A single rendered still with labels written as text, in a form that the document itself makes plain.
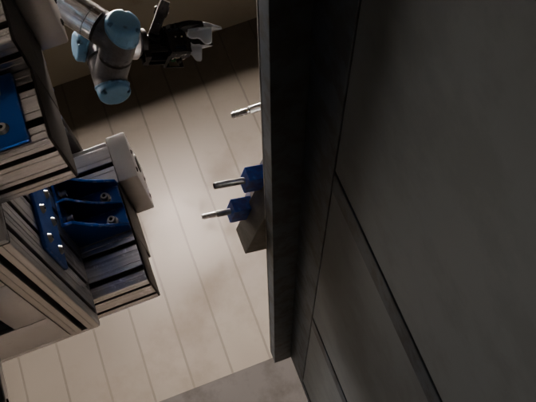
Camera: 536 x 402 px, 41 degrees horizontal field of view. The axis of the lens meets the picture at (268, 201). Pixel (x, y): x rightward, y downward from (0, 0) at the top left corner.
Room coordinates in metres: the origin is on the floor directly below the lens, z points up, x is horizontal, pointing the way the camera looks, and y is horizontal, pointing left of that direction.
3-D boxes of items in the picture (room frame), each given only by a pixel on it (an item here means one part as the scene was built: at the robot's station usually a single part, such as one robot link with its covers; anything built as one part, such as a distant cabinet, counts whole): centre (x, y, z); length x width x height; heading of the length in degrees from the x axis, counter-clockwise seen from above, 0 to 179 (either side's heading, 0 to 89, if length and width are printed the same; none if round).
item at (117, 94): (1.33, 0.22, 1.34); 0.11 x 0.08 x 0.11; 31
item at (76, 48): (1.35, 0.23, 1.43); 0.11 x 0.08 x 0.09; 121
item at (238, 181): (1.12, 0.02, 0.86); 0.13 x 0.05 x 0.05; 116
